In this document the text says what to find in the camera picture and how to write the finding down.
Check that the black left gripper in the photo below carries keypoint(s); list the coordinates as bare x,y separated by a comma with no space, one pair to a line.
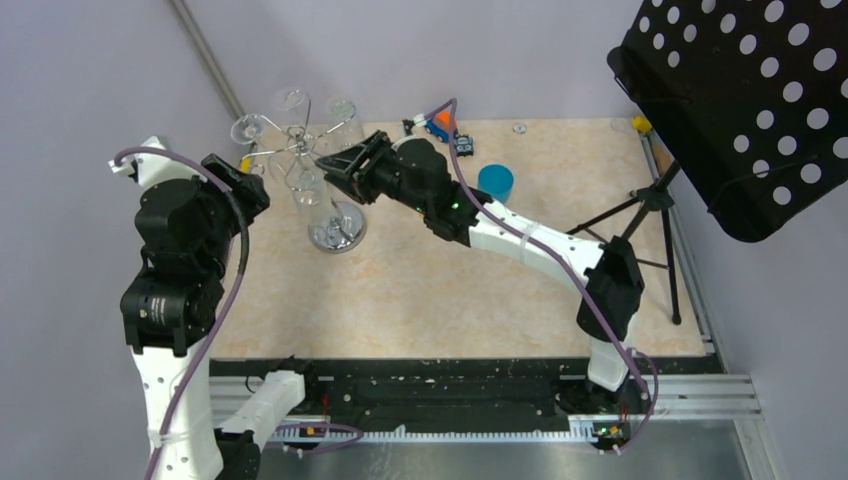
248,192

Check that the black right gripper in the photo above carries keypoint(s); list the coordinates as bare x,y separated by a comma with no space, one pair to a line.
339,169

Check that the clear wine glass front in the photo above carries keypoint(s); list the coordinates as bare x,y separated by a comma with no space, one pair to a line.
312,198

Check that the clear wine glass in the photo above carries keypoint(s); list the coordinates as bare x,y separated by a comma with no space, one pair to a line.
312,198
248,131
291,111

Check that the blue plastic wine glass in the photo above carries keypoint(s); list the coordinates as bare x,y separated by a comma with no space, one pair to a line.
497,181

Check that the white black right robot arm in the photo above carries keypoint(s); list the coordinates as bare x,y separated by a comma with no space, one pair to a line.
606,276

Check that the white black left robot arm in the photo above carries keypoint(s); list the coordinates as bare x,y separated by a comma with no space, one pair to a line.
190,213

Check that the chrome wine glass rack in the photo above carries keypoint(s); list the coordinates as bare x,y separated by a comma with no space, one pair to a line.
287,149

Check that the clear wine glass back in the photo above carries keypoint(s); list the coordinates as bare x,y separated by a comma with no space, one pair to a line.
291,111

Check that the clear textured glass right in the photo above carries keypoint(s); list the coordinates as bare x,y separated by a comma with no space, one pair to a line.
346,129

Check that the blue orange toy car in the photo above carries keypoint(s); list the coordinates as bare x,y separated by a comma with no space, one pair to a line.
442,127

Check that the yellow corner block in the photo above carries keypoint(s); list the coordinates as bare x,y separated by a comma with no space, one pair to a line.
641,124

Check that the black tripod stand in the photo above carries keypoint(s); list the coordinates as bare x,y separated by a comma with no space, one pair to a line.
654,198

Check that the black perforated music stand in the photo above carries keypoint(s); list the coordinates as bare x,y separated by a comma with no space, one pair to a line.
749,97

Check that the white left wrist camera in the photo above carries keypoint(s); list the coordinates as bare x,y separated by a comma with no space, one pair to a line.
130,165

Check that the aluminium frame rail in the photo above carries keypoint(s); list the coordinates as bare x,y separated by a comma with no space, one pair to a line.
205,55

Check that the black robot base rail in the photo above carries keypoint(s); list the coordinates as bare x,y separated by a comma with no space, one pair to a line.
506,395

